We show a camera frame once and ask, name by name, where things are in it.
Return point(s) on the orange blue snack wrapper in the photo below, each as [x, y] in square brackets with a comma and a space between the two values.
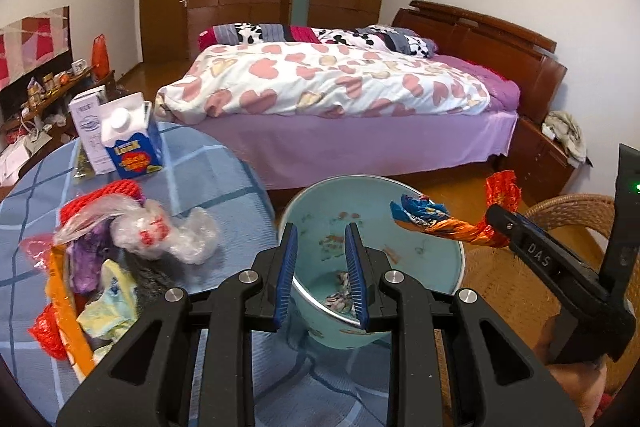
[442, 224]

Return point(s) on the wicker chair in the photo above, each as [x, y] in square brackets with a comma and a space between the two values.
[500, 277]

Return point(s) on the red white patchwork cloth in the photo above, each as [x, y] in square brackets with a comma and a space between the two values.
[30, 42]

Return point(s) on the light blue bucket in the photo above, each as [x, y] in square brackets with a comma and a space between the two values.
[320, 217]

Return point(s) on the wooden television cabinet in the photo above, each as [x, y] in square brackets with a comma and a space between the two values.
[65, 89]

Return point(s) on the wooden nightstand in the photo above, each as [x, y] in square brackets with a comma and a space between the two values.
[537, 157]

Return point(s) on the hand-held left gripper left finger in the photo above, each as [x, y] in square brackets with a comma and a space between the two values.
[286, 277]

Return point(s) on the clear plastic bag red print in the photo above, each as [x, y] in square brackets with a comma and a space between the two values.
[150, 232]

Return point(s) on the blue milk carton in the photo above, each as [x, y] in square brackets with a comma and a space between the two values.
[132, 157]

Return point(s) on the beige cloth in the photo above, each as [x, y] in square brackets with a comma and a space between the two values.
[565, 132]

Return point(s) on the wooden headboard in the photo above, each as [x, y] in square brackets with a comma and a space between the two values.
[490, 42]

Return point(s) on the bed with purple sheet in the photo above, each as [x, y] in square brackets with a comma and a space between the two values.
[350, 147]

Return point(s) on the pile of white papers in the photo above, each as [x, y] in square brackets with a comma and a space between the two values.
[12, 162]

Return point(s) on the crumpled white paper wrapper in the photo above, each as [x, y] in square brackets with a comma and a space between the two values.
[340, 302]

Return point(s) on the pale yellow packet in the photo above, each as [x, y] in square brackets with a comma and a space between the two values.
[110, 302]

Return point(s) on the purple snack wrapper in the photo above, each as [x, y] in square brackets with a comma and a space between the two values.
[87, 267]

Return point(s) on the white mug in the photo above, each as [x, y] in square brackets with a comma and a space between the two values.
[80, 67]

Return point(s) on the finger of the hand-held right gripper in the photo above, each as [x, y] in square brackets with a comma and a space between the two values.
[502, 224]
[531, 223]

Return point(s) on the heart print duvet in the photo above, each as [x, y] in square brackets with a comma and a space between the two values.
[320, 82]

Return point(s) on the red mesh net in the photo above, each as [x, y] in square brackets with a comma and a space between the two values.
[117, 189]

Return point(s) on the dark green packet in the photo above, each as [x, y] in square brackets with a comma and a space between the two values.
[82, 167]

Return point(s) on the cow print striped pillow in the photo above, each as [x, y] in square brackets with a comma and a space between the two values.
[380, 39]
[250, 33]

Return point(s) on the person's right hand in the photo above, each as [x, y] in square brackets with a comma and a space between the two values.
[575, 387]

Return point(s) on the white carton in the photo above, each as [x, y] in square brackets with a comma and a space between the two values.
[86, 127]

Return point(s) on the black television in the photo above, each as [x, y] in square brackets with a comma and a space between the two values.
[10, 102]

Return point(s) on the red crinkled wrapper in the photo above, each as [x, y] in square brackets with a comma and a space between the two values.
[47, 332]

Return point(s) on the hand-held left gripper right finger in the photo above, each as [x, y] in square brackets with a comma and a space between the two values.
[355, 277]

